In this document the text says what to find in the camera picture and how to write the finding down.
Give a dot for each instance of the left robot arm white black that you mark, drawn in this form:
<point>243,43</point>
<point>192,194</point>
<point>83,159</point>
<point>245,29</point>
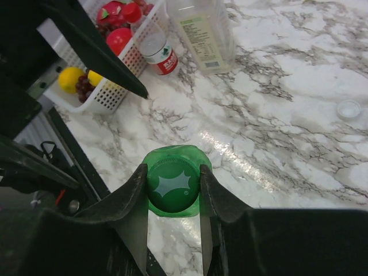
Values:
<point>18,108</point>

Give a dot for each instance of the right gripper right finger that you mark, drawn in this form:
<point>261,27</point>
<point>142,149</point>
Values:
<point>237,239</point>

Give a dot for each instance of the blue white bottle cap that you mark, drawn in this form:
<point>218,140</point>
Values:
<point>348,109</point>

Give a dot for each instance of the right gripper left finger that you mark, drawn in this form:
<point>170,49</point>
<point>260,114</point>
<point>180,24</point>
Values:
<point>107,238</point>

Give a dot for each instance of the small green bottle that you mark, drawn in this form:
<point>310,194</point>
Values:
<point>190,152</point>

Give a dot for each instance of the small bottle red cap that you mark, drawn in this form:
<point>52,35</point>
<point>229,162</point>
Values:
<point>150,40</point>

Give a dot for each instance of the white plastic basket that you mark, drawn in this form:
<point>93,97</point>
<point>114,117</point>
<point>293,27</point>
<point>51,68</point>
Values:
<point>109,93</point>

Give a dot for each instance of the yellow lemon toy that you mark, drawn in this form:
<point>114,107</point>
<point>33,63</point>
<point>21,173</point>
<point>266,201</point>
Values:
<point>94,78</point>

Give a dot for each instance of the red dragon fruit toy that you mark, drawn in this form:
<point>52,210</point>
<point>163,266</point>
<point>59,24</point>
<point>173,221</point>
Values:
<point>111,13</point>

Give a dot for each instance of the red apple toy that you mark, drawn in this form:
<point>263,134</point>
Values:
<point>118,39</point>

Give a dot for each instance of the large clear bottle white cap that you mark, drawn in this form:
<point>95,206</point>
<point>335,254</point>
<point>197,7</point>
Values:
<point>205,28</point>

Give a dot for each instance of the green bottle cap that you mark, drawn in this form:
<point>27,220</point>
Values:
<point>173,186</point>

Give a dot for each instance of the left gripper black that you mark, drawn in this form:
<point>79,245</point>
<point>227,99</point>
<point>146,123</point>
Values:
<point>28,61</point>

